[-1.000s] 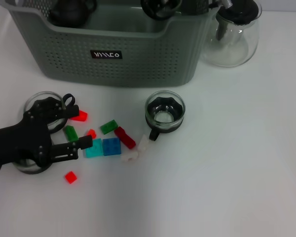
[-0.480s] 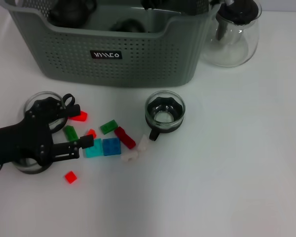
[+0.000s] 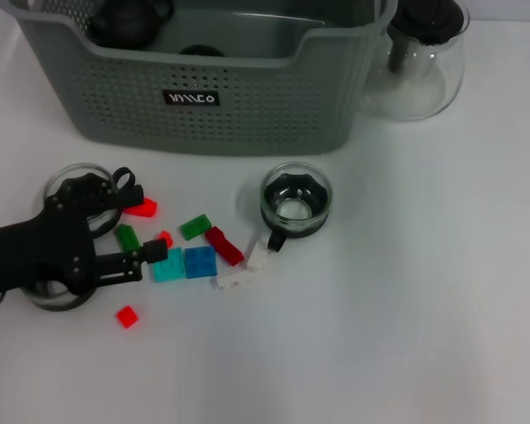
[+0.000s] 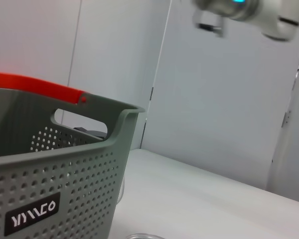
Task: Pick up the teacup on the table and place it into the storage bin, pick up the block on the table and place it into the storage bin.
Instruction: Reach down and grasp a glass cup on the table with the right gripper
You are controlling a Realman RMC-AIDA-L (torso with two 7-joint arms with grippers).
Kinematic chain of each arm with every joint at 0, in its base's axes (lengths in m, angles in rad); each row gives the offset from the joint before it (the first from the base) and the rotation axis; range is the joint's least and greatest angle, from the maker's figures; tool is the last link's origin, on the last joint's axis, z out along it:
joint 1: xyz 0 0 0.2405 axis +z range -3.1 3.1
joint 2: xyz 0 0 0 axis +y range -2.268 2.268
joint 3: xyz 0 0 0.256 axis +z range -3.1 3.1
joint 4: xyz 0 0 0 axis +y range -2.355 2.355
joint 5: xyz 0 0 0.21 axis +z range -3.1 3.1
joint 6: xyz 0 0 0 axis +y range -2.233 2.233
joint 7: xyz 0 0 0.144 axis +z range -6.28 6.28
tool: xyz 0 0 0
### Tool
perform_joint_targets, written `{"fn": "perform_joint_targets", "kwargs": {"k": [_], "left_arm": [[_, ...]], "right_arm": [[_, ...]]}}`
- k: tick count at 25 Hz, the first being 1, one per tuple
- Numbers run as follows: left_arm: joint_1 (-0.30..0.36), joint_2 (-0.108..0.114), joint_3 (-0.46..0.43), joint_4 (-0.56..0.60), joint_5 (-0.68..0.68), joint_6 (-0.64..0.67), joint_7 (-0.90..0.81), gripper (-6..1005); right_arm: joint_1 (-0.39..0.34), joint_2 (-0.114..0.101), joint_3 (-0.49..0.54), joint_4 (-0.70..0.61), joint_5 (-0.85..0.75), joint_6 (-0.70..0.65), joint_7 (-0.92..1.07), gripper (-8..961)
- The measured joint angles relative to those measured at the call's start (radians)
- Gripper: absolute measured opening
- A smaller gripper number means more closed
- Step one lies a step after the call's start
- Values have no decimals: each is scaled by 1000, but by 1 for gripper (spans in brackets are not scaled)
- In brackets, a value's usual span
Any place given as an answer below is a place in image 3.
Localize glass teapot with black lid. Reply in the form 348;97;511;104
360;0;469;121

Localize long dark red brick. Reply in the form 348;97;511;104
204;226;244;268

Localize blue square plate brick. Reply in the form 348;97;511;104
184;246;217;280

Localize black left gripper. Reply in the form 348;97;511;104
0;173;169;300

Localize small red square brick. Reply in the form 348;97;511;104
115;305;140;330

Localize white brick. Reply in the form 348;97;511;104
245;240;270;271
210;269;253;292

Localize large bright red brick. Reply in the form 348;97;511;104
122;197;159;220

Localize long green brick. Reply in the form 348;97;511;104
114;223;141;253

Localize cyan square plate brick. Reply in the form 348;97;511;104
148;246;186;284

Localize black clay teapot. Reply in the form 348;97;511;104
87;0;176;49

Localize flat green brick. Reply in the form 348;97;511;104
179;214;213;241

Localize grey-green perforated storage bin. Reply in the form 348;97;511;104
0;0;398;156

